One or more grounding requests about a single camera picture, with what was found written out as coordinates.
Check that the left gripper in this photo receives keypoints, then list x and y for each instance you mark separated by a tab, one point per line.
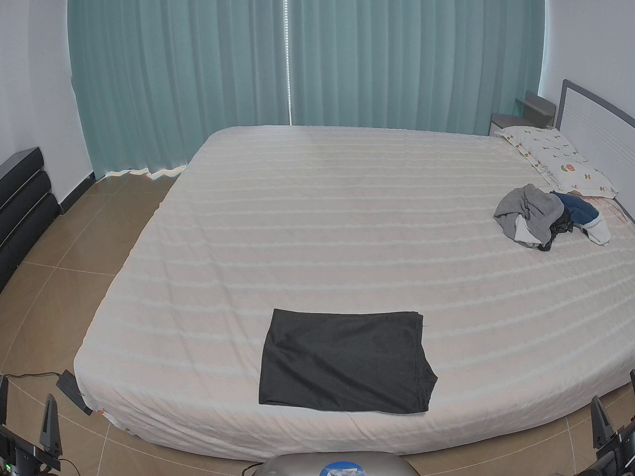
25	456

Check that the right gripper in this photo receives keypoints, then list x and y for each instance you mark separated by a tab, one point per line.
620	451

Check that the black T-shirt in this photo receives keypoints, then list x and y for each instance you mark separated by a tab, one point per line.
342	360

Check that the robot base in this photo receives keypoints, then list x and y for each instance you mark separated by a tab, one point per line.
297	466

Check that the pile of clothes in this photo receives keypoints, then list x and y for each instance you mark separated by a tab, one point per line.
536	211

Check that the black power adapter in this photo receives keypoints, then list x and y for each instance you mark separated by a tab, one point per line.
72	389

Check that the black chest of drawers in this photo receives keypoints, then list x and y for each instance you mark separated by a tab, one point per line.
20	206

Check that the white printed pillow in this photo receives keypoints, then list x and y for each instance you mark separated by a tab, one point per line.
555	159

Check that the grey bedside table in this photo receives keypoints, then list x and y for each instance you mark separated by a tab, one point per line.
538	107

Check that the bed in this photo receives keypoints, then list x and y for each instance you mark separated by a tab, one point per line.
322	216

